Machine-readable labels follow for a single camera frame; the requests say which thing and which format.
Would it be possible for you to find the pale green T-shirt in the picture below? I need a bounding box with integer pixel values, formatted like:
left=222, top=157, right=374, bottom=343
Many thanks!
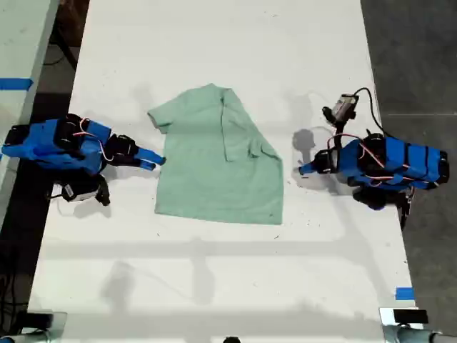
left=147, top=83, right=285, bottom=226

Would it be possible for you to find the long blue tape strip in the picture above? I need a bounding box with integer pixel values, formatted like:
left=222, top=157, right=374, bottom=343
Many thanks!
left=0, top=77, right=34, bottom=91

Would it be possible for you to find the pale grey side table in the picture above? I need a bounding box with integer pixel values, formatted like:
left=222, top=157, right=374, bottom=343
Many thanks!
left=0, top=0, right=60, bottom=229

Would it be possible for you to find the short blue tape strip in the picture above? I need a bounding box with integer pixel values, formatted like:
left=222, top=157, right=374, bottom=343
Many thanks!
left=395, top=286, right=416, bottom=302

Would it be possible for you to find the small black box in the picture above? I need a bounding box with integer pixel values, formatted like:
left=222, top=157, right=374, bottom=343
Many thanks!
left=26, top=312, right=54, bottom=328
left=393, top=309, right=429, bottom=324

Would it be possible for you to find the grey metal tube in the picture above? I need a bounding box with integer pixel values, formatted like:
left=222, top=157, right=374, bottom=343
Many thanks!
left=383, top=324, right=457, bottom=343
left=0, top=329, right=51, bottom=343

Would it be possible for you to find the gripper camera stalk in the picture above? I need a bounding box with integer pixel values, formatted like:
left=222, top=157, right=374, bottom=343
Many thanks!
left=333, top=119, right=349, bottom=139

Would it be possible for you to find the gripper grey camera box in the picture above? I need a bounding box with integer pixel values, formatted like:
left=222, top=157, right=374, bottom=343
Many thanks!
left=322, top=93, right=360, bottom=126

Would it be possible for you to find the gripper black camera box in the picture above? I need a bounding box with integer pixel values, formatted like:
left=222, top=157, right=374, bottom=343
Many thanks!
left=52, top=175, right=111, bottom=207

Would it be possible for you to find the thin black cable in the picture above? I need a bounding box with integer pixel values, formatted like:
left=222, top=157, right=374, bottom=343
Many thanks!
left=41, top=42, right=78, bottom=71

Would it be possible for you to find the shiny metal bracket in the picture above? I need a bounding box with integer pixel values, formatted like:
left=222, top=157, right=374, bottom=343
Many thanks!
left=20, top=310, right=69, bottom=337
left=378, top=306, right=430, bottom=330

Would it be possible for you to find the black floor cable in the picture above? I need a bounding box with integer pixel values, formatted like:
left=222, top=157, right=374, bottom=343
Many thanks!
left=0, top=246, right=26, bottom=333

